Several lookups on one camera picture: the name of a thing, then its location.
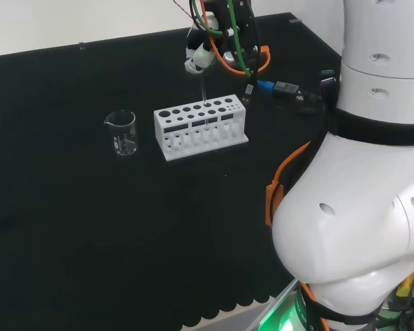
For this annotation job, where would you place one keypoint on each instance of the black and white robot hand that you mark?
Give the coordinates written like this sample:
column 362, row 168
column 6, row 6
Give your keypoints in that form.
column 252, row 38

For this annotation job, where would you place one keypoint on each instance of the clear glass rod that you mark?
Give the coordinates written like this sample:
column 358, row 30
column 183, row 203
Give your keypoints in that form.
column 204, row 93

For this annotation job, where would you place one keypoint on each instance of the white test tube rack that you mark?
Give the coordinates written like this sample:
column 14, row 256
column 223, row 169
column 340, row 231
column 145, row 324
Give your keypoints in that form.
column 193, row 153

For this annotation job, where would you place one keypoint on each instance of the small grey cloth clip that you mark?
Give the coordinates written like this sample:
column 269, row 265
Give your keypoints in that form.
column 295, row 21

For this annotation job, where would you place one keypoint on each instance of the silver usb plug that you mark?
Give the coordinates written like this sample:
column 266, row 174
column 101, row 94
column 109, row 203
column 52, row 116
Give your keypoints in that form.
column 248, row 93

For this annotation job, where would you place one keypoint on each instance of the small clear glass beaker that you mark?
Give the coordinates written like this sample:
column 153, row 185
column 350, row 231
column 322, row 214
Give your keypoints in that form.
column 124, row 138

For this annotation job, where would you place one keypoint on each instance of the black bench cloth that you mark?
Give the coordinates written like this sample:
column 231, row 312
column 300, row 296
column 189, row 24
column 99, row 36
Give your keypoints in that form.
column 89, row 224

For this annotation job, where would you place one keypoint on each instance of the grey base plate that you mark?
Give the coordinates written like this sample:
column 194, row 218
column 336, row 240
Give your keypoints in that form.
column 272, row 310

